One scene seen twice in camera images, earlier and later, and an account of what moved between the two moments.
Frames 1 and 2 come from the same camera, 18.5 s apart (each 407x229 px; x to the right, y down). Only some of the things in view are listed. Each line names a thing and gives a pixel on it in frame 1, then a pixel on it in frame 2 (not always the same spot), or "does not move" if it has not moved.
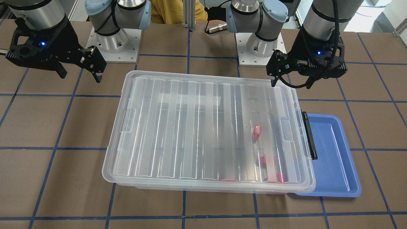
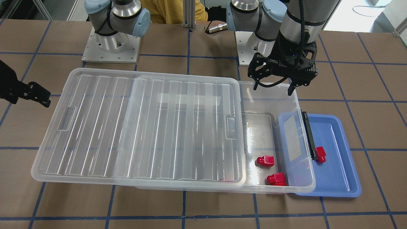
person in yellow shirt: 171,11 does not move
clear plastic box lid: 206,132 -> 113,127
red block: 262,161 does not move
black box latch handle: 312,144 does not move
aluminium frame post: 189,14 does not move
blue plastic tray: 335,173 does not move
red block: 257,130 -> 321,154
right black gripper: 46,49 -> 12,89
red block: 281,177 does not move
